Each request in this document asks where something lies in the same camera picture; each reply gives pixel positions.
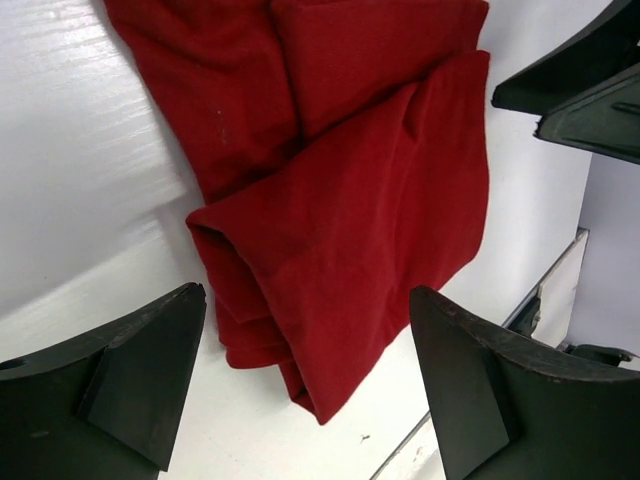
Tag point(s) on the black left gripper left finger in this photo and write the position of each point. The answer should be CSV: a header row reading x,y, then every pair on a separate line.
x,y
105,404

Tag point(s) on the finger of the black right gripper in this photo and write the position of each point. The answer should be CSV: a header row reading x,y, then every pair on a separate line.
x,y
603,119
605,47

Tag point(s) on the red t shirt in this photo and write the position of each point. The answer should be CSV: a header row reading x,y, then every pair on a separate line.
x,y
339,147

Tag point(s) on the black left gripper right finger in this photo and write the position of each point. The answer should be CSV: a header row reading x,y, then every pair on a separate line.
x,y
506,406

